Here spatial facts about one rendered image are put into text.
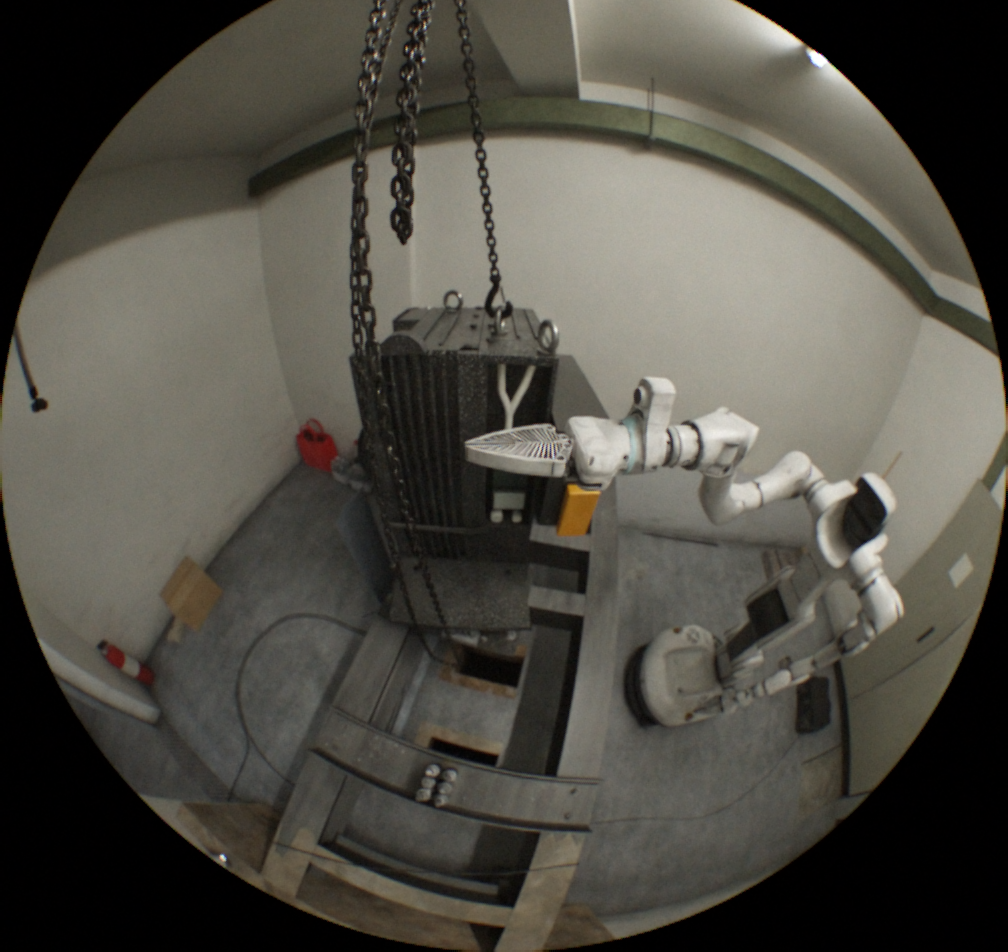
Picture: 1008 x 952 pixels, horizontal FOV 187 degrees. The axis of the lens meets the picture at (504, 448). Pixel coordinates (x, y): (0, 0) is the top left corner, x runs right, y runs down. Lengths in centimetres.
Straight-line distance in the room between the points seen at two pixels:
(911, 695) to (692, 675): 178
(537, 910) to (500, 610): 117
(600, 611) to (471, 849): 145
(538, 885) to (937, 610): 245
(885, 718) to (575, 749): 232
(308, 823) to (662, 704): 151
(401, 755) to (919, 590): 291
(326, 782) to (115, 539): 198
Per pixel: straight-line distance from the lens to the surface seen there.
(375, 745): 120
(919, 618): 276
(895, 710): 289
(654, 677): 169
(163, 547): 277
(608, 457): 35
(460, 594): 102
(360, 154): 33
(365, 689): 123
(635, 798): 203
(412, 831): 195
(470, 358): 61
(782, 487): 92
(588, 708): 121
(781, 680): 132
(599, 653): 126
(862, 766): 308
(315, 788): 132
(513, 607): 100
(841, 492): 95
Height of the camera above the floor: 182
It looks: 37 degrees down
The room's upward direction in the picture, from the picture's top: 4 degrees clockwise
